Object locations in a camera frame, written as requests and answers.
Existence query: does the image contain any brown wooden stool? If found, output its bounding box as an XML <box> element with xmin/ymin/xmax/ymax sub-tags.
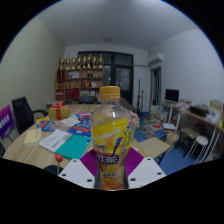
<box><xmin>179</xmin><ymin>126</ymin><xmax>202</xmax><ymax>150</ymax></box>

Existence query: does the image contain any white round stool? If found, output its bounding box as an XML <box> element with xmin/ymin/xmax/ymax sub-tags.
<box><xmin>184</xmin><ymin>134</ymin><xmax>210</xmax><ymax>162</ymax></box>

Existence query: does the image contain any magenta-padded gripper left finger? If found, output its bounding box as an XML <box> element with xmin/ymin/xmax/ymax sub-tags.
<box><xmin>57</xmin><ymin>148</ymin><xmax>102</xmax><ymax>190</ymax></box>

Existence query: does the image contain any grey chair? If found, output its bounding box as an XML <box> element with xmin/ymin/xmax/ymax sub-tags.
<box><xmin>119</xmin><ymin>96</ymin><xmax>135</xmax><ymax>112</ymax></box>

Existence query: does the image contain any yellow gift box red ribbon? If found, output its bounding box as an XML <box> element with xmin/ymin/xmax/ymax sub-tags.
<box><xmin>47</xmin><ymin>100</ymin><xmax>71</xmax><ymax>122</ymax></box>

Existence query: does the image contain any pink snack packet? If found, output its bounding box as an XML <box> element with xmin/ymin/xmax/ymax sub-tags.
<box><xmin>77</xmin><ymin>111</ymin><xmax>93</xmax><ymax>122</ymax></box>

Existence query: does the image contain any white air conditioner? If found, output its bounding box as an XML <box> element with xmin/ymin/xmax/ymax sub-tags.
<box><xmin>147</xmin><ymin>52</ymin><xmax>166</xmax><ymax>67</ymax></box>

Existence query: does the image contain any stack of books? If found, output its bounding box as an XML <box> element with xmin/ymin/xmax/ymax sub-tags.
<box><xmin>146</xmin><ymin>104</ymin><xmax>170</xmax><ymax>135</ymax></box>

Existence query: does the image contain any red-tipped stirring stick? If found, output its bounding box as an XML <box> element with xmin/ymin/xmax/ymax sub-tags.
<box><xmin>54</xmin><ymin>153</ymin><xmax>65</xmax><ymax>175</ymax></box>

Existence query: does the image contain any white booklet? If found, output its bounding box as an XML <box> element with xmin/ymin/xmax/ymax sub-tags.
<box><xmin>37</xmin><ymin>128</ymin><xmax>73</xmax><ymax>154</ymax></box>

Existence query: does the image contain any wooden shelf unit with trophies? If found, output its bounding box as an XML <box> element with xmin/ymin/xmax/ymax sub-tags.
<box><xmin>54</xmin><ymin>53</ymin><xmax>105</xmax><ymax>102</ymax></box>

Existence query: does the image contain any white paper sheet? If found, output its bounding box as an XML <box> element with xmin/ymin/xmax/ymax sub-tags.
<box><xmin>61</xmin><ymin>115</ymin><xmax>81</xmax><ymax>128</ymax></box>

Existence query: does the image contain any small beige side table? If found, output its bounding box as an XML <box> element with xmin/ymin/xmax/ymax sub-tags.
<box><xmin>137</xmin><ymin>136</ymin><xmax>175</xmax><ymax>165</ymax></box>

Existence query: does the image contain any yellow-labelled drink bottle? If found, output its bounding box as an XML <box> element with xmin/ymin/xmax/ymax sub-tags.
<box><xmin>88</xmin><ymin>85</ymin><xmax>135</xmax><ymax>191</ymax></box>

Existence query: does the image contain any pink flower bouquet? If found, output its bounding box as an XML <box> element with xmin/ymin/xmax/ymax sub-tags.
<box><xmin>128</xmin><ymin>111</ymin><xmax>140</xmax><ymax>130</ymax></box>

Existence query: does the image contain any colourful printed brochure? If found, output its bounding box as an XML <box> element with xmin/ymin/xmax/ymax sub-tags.
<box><xmin>35</xmin><ymin>119</ymin><xmax>65</xmax><ymax>133</ymax></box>

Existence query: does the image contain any teal notebook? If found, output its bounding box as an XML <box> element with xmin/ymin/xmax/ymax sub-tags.
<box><xmin>54</xmin><ymin>133</ymin><xmax>93</xmax><ymax>161</ymax></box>

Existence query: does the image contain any black bag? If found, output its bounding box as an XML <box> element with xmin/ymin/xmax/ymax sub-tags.
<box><xmin>78</xmin><ymin>95</ymin><xmax>96</xmax><ymax>105</ymax></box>

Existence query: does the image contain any long wooden desk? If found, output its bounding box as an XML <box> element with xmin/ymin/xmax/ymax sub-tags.
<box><xmin>179</xmin><ymin>98</ymin><xmax>224</xmax><ymax>163</ymax></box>

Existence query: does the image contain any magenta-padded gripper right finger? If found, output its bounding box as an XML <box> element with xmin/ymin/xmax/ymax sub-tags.
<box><xmin>124</xmin><ymin>147</ymin><xmax>167</xmax><ymax>190</ymax></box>

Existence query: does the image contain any black office chair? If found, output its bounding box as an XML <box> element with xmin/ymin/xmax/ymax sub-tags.
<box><xmin>11</xmin><ymin>96</ymin><xmax>50</xmax><ymax>135</ymax></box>

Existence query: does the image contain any black computer monitor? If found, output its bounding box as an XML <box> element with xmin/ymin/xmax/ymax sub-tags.
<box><xmin>164</xmin><ymin>88</ymin><xmax>181</xmax><ymax>104</ymax></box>

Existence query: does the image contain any blue and red brochure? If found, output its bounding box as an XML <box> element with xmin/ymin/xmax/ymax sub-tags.
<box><xmin>66</xmin><ymin>119</ymin><xmax>93</xmax><ymax>138</ymax></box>

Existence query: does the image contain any black tripod stand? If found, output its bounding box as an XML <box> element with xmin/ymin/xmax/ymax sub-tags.
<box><xmin>135</xmin><ymin>78</ymin><xmax>145</xmax><ymax>117</ymax></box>

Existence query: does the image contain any purple sign board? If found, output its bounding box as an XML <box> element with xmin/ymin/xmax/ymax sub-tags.
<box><xmin>0</xmin><ymin>104</ymin><xmax>16</xmax><ymax>140</ymax></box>

